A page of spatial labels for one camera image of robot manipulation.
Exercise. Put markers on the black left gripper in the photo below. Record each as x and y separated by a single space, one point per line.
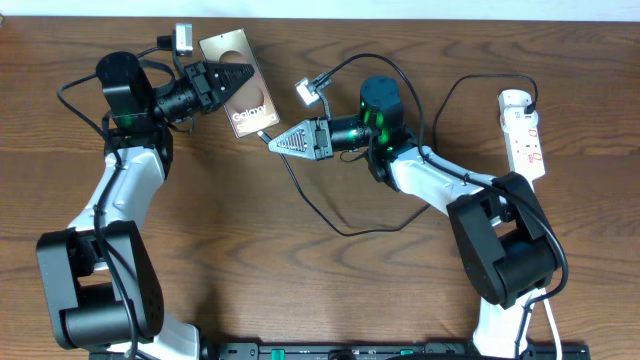
201 85

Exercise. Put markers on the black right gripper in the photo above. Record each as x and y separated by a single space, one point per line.
312 151

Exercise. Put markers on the white USB charger adapter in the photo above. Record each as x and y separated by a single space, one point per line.
514 119

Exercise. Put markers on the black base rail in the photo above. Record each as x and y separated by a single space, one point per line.
432 350

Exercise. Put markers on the white power strip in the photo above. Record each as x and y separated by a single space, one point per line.
523 147

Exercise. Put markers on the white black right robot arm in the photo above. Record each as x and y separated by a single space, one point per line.
505 242

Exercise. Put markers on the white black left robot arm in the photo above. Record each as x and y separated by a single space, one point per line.
102 292

